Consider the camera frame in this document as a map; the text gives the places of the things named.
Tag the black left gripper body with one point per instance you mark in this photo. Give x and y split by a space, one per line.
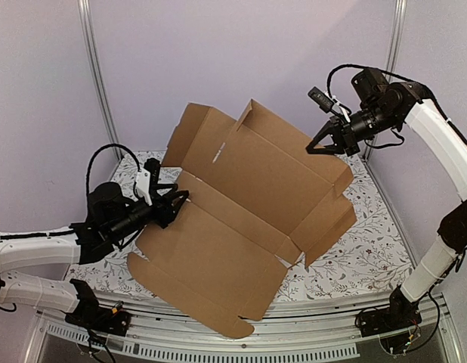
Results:
127 224

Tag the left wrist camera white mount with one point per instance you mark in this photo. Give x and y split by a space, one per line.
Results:
146 180

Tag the right aluminium frame post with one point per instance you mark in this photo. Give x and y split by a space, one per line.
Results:
397 29

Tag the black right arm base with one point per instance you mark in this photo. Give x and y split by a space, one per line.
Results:
388 321

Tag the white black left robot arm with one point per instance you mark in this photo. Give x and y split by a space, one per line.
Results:
81 243

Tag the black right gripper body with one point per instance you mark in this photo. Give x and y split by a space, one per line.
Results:
344 135

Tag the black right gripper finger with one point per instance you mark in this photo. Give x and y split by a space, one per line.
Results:
328 129
337 147

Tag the aluminium frame post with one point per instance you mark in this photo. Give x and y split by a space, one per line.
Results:
397 29
85 16

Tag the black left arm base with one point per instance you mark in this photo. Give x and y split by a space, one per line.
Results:
91 316

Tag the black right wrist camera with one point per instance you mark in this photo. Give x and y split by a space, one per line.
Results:
328 104

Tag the left aluminium frame post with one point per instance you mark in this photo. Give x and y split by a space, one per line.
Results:
85 16

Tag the brown cardboard box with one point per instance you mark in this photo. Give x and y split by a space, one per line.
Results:
258 203

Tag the aluminium front rail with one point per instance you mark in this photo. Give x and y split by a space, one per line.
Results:
140 330

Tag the floral white table mat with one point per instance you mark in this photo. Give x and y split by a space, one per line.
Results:
369 258

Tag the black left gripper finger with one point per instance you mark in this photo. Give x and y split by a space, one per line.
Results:
166 190
170 205

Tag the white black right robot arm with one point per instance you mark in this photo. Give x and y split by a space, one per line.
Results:
388 101

